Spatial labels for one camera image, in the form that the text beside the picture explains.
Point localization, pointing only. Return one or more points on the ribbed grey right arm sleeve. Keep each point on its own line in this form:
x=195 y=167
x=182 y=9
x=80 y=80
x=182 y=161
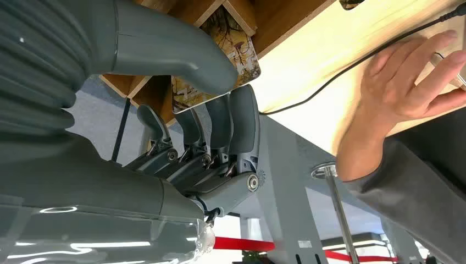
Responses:
x=32 y=62

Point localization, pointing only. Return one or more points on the metal stanchion pole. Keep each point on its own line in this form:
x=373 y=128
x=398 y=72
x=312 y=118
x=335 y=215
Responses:
x=340 y=215

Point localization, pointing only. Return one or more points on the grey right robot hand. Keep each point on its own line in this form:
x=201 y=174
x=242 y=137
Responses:
x=91 y=196

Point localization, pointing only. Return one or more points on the wooden card holder box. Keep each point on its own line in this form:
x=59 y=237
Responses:
x=284 y=18

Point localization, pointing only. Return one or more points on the thin black pole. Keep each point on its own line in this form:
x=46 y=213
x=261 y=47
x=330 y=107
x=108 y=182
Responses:
x=120 y=131

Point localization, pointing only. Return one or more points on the red barrier belt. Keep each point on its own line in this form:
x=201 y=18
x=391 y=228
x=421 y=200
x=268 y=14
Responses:
x=244 y=244

